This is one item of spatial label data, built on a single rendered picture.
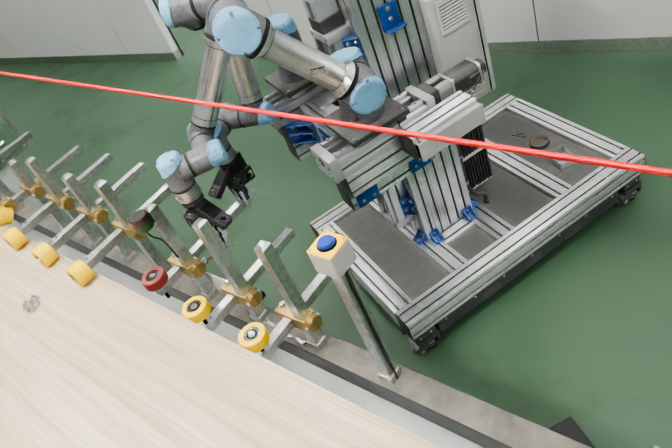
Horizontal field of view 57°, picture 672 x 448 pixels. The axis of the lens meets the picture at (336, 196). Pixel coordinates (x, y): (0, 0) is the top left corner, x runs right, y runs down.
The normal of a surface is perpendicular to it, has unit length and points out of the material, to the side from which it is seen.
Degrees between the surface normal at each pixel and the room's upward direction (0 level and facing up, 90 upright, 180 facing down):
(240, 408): 0
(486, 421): 0
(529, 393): 0
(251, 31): 84
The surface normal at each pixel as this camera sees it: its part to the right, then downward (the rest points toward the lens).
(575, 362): -0.32, -0.73
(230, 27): 0.22, 0.50
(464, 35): 0.47, 0.44
